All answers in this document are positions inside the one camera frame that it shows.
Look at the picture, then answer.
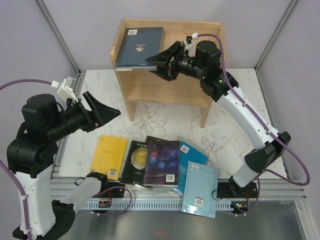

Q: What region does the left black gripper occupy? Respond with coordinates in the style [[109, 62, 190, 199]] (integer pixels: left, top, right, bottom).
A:
[[47, 89, 122, 140]]

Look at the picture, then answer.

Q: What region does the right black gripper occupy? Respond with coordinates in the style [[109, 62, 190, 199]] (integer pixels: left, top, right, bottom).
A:
[[146, 40, 206, 82]]

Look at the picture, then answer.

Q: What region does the navy blue hardcover book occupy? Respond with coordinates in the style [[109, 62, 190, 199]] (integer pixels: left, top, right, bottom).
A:
[[114, 27, 164, 72]]

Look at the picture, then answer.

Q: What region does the dark purple planets book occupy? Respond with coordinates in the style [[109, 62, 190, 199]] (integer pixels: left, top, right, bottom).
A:
[[143, 136, 180, 187]]

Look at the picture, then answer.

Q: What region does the blue Jules Verne book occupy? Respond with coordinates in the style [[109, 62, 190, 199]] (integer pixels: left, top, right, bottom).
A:
[[172, 137, 209, 196]]

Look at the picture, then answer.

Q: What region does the light blue thin book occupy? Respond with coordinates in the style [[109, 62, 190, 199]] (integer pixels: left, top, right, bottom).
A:
[[181, 161, 220, 219]]

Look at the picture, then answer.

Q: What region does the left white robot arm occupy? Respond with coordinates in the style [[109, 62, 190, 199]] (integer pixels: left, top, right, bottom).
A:
[[6, 92, 120, 240]]

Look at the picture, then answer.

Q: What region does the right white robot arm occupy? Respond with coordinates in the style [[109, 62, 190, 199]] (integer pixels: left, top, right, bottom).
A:
[[146, 40, 291, 197]]

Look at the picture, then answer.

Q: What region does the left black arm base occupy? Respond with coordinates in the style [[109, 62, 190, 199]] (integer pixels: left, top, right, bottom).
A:
[[98, 182, 125, 200]]

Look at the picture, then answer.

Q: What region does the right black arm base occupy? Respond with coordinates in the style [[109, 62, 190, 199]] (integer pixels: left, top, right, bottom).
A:
[[216, 182, 258, 199]]

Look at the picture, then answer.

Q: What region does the wooden two-tier shelf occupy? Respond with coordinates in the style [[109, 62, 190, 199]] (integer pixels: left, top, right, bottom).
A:
[[110, 18, 226, 128]]

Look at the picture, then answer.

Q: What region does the yellow paperback book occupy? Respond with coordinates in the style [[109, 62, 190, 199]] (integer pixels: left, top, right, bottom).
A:
[[90, 135, 128, 181]]

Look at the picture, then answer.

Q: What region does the black Moon and Sixpence book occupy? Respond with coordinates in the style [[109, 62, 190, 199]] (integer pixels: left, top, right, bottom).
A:
[[120, 140, 151, 189]]

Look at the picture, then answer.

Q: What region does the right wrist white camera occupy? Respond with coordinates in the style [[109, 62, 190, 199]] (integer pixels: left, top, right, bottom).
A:
[[182, 32, 199, 57]]

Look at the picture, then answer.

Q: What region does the aluminium front rail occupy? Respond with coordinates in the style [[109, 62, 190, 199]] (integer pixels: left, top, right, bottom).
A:
[[50, 177, 307, 201]]

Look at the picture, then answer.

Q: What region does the slotted grey cable duct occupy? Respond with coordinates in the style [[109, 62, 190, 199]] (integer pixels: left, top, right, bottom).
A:
[[81, 199, 244, 211]]

